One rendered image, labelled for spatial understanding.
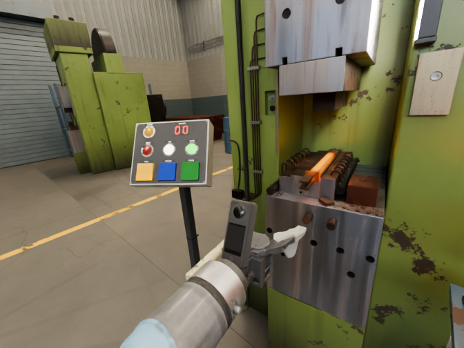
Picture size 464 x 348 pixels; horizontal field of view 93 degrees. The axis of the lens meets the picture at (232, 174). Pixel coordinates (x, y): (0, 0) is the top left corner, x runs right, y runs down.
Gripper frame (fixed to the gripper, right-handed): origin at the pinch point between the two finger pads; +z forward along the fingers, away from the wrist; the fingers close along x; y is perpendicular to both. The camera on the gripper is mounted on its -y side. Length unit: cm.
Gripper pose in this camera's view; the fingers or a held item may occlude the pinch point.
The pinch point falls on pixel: (273, 217)
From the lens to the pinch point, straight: 53.5
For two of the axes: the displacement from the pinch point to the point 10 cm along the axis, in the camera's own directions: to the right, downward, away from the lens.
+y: 0.7, 9.5, 3.2
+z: 5.6, -3.0, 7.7
